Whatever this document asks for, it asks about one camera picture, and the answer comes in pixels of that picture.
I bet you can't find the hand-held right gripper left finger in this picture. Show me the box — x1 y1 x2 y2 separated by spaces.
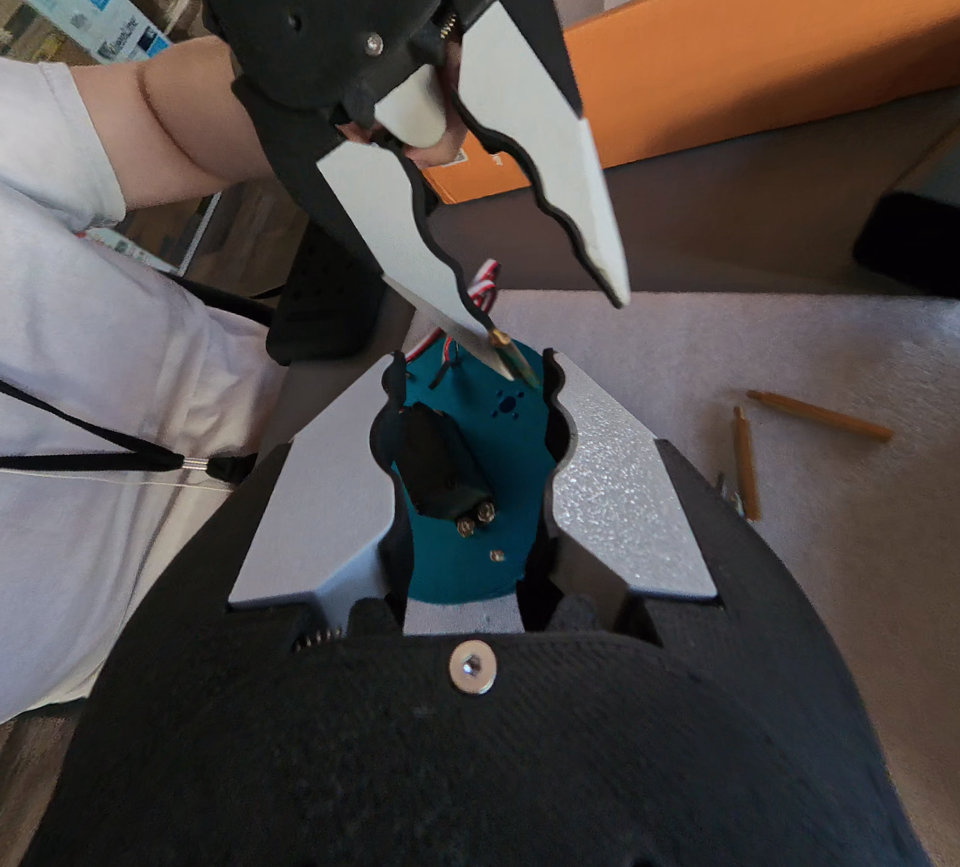
227 351 415 628

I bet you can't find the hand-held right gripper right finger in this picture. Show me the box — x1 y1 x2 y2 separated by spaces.
540 348 720 630

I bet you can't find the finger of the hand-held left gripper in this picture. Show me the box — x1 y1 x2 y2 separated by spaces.
316 141 520 382
450 0 633 309

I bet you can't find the brass hex standoff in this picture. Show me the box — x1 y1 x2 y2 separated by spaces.
489 328 541 390
731 405 762 523
746 389 895 442

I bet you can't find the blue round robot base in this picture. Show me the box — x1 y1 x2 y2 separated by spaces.
390 338 560 606

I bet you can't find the person's left forearm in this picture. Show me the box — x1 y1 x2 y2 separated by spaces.
71 34 275 212

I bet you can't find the person's left hand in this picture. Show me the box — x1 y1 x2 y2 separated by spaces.
403 98 470 172

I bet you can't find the black servo motor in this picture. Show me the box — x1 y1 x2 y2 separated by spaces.
393 402 498 538

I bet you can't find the white foam sheet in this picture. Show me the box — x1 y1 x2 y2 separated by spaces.
405 289 960 867

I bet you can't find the orange cardboard box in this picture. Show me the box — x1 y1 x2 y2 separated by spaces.
423 0 960 206

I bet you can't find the red white servo cable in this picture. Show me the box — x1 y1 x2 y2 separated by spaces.
427 258 502 388

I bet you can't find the black lanyard strap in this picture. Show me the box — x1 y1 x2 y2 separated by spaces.
0 379 260 487

